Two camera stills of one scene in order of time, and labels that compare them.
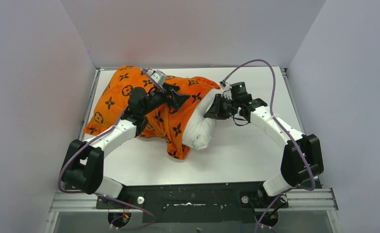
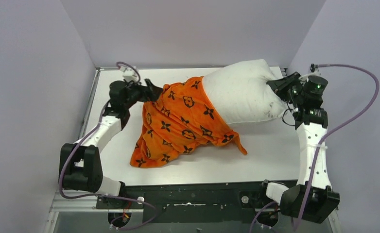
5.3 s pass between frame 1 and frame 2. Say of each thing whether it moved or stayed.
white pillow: moved
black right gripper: moved
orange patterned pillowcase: moved
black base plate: stayed
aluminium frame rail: stayed
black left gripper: moved
